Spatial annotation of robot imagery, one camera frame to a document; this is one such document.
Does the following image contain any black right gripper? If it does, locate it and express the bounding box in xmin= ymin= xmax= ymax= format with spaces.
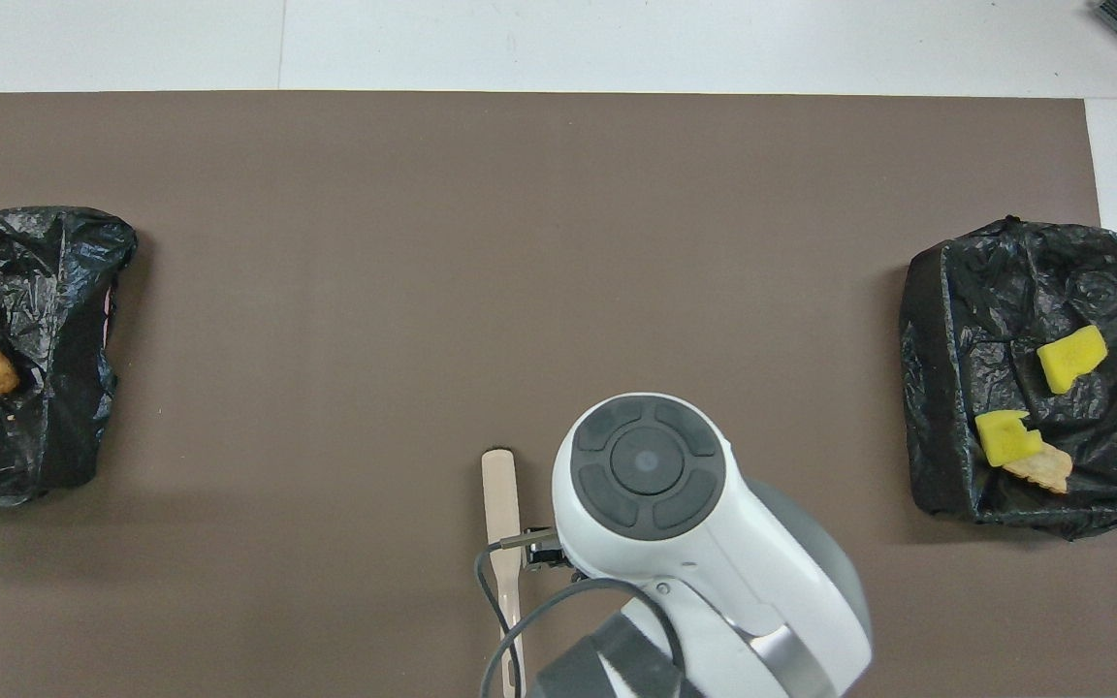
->
xmin=526 ymin=543 xmax=590 ymax=585

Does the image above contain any beige hand brush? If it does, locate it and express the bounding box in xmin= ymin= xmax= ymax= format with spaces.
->
xmin=481 ymin=448 xmax=527 ymax=698

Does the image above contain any tan cracker chunk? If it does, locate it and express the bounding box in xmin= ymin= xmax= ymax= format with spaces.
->
xmin=1003 ymin=443 xmax=1073 ymax=494

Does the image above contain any notched yellow sponge piece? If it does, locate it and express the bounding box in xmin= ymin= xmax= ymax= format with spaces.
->
xmin=1037 ymin=325 xmax=1109 ymax=396

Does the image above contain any bin with black bag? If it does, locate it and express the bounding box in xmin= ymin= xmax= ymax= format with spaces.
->
xmin=900 ymin=215 xmax=1117 ymax=541
xmin=0 ymin=206 xmax=139 ymax=507

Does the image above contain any brown table mat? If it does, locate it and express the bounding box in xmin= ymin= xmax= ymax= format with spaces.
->
xmin=0 ymin=91 xmax=1117 ymax=698

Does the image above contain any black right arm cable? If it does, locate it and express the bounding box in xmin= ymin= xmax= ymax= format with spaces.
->
xmin=476 ymin=528 xmax=686 ymax=698

